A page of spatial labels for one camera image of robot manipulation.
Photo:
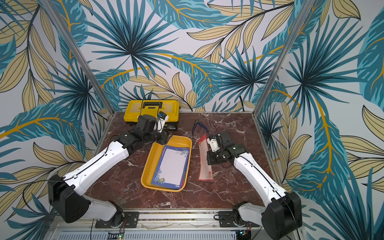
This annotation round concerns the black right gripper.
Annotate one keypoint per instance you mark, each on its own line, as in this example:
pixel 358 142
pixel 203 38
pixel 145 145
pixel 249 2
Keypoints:
pixel 213 156

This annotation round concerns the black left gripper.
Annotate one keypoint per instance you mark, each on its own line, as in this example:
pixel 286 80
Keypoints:
pixel 164 138

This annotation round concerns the yellow plastic tray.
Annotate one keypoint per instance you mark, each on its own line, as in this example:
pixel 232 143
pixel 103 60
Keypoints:
pixel 154 157

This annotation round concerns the red bordered stationery paper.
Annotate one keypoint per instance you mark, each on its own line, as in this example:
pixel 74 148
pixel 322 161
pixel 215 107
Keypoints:
pixel 206 172

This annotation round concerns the blue floral stationery paper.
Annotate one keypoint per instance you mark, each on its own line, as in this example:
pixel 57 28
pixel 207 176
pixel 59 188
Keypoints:
pixel 172 168

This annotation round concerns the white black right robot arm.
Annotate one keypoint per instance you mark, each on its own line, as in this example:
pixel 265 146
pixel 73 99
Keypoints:
pixel 282 211

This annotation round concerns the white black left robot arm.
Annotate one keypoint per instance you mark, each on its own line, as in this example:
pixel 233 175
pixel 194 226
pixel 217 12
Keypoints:
pixel 67 193

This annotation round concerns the yellow black toolbox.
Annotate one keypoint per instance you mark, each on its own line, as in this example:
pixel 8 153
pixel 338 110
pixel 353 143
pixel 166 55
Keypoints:
pixel 152 108

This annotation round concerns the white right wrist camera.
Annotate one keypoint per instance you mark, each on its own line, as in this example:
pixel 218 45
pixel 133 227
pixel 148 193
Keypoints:
pixel 213 143

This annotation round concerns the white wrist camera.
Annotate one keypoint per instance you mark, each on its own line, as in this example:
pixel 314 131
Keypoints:
pixel 213 143
pixel 162 119

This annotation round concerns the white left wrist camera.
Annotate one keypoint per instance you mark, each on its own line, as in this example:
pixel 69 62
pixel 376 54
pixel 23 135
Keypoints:
pixel 162 119

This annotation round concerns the blue handled pliers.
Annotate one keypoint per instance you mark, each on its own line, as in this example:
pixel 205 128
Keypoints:
pixel 199 124

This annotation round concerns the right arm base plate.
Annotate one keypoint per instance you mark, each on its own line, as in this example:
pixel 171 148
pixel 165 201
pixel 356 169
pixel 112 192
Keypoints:
pixel 228 219

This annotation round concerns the aluminium front rail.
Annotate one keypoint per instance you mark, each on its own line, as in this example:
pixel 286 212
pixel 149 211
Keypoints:
pixel 149 220

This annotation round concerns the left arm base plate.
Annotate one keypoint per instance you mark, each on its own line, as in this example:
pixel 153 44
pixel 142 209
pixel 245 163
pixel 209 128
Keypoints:
pixel 126 220

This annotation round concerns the aluminium right corner post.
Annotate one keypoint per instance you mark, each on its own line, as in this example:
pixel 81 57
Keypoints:
pixel 299 21

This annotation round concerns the aluminium corner post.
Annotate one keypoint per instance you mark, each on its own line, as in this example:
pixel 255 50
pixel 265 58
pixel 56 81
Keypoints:
pixel 59 22
pixel 299 21

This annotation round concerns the aluminium left corner post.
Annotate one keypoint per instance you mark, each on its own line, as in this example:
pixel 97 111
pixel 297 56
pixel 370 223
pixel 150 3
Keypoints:
pixel 59 22

